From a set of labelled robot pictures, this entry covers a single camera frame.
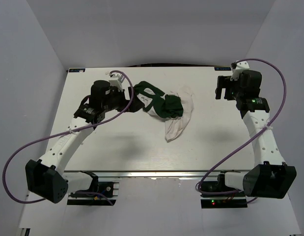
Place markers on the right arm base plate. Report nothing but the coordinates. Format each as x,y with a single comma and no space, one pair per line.
219,201

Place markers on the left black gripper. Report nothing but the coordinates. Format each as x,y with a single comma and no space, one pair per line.
124,103

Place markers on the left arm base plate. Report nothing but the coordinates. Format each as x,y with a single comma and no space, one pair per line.
105,194

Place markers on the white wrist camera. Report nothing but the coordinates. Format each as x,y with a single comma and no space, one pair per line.
237,68
116,80

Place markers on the right blue table label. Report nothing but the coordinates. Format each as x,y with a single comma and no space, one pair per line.
222,69

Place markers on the white green raglan t-shirt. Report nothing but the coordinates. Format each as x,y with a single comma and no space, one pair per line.
173,108

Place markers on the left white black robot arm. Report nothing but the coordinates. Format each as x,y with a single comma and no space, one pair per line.
46,176

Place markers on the left blue table label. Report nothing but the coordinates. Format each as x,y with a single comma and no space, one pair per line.
76,70

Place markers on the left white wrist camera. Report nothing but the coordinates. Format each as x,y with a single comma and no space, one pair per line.
116,80

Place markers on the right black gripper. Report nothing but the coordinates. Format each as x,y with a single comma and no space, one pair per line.
224,82

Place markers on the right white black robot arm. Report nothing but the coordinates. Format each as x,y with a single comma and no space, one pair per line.
270,177

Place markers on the blue table label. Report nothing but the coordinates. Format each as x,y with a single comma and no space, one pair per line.
222,69
76,70

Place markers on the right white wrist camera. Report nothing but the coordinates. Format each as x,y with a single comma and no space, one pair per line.
237,68

